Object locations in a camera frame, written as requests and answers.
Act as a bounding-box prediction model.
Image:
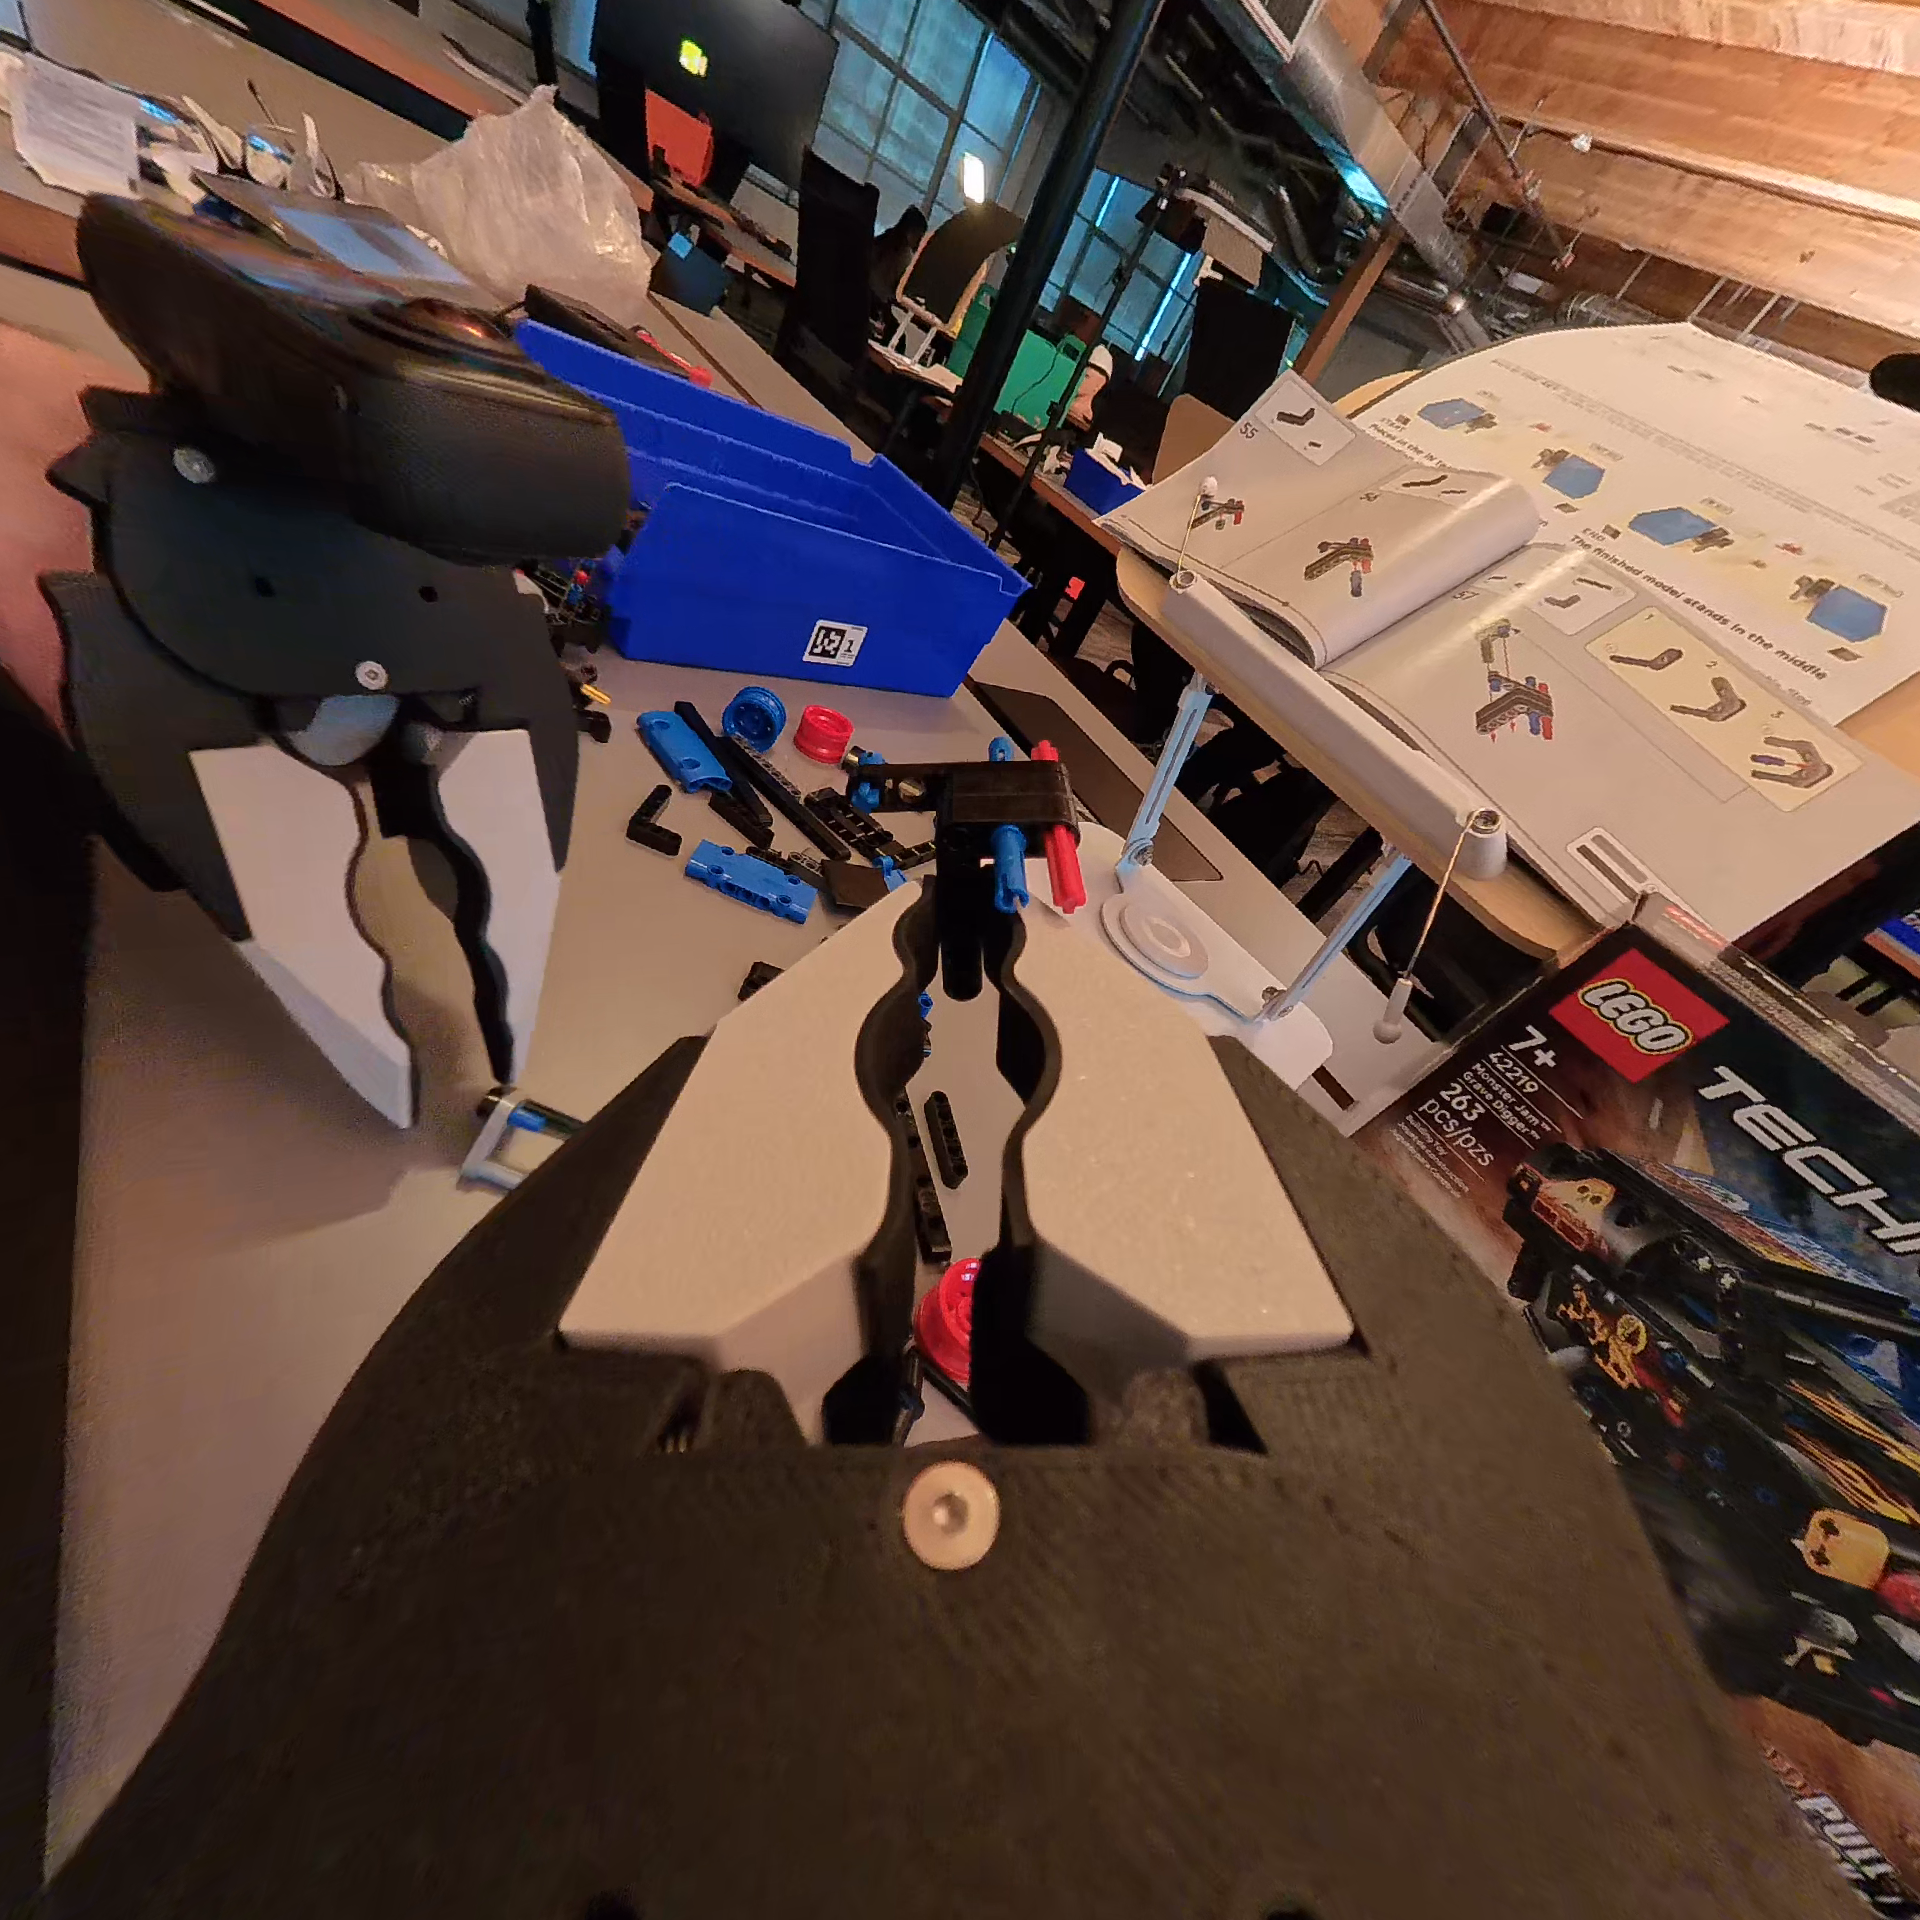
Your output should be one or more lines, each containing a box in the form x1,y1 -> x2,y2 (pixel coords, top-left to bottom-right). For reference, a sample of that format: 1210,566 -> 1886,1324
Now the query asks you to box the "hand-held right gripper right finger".
974,876 -> 1359,1448

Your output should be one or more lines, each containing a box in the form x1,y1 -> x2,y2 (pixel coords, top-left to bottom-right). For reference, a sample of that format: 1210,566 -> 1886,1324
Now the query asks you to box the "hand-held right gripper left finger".
559,876 -> 929,1447

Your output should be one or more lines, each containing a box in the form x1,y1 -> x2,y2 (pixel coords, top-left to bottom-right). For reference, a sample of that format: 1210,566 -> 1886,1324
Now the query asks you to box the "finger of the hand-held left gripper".
187,742 -> 419,1131
375,720 -> 570,1083

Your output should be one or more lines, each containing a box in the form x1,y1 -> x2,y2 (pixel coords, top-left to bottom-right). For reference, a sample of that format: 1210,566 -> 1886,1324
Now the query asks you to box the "light grey angled beam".
460,1090 -> 574,1189

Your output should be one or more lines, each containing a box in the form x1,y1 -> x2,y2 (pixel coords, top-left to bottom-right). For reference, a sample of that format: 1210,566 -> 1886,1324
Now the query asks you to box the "black toy assembly with pins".
838,734 -> 1087,1009

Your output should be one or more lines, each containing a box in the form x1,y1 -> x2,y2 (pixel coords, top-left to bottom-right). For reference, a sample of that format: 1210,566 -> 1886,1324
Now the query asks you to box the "grey desk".
0,150 -> 1442,1876

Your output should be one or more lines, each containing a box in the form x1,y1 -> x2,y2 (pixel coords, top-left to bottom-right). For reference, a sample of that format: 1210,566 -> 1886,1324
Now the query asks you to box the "person's left hand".
0,337 -> 107,682

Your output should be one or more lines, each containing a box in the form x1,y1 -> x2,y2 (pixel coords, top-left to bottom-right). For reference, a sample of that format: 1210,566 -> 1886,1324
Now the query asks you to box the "blue curved panel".
637,707 -> 738,798

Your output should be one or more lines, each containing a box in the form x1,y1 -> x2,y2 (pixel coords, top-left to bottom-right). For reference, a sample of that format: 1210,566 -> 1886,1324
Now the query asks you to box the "partly built toy truck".
519,558 -> 616,747

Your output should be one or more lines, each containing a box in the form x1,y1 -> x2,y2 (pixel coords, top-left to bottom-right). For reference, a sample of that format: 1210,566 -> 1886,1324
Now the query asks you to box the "black long beam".
895,1093 -> 954,1266

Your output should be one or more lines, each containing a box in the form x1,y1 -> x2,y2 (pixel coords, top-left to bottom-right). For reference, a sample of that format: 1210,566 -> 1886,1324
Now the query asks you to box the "white book stand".
1104,539 -> 1669,1120

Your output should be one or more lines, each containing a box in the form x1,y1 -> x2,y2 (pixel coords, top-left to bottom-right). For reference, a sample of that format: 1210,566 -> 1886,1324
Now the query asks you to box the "cluster of black straight beams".
673,698 -> 939,912

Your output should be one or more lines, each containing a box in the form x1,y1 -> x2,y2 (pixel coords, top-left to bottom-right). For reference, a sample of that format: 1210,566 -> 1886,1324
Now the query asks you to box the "black flat case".
524,284 -> 715,393

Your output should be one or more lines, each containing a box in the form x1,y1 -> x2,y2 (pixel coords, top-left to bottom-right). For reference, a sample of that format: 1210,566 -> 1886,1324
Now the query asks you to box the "crumpled clear plastic bag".
348,81 -> 659,311

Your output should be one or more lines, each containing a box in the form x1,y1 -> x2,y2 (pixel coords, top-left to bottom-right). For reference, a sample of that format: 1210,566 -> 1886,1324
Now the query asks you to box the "white printed paper sheet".
0,54 -> 145,195

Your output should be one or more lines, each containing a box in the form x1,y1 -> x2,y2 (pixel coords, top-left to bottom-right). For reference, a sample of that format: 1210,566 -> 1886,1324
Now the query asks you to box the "toy set box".
1354,897 -> 1920,1920

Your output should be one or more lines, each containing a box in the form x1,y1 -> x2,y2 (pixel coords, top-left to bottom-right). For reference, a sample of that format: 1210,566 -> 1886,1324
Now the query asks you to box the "black monitor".
591,0 -> 838,142

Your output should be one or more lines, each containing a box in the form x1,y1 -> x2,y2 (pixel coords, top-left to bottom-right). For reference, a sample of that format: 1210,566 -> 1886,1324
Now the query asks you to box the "instruction booklet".
1094,366 -> 1866,822

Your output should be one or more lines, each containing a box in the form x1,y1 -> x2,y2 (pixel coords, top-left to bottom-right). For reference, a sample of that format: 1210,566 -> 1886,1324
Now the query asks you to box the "black steel pillar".
939,0 -> 1163,503

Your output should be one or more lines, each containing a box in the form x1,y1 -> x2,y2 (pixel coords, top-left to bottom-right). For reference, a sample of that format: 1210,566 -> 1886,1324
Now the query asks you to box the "large instruction sheet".
1342,317 -> 1920,727

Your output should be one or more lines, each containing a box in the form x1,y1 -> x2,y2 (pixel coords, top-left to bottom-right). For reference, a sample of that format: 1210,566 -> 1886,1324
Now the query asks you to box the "black desk cable hatch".
965,679 -> 1226,889

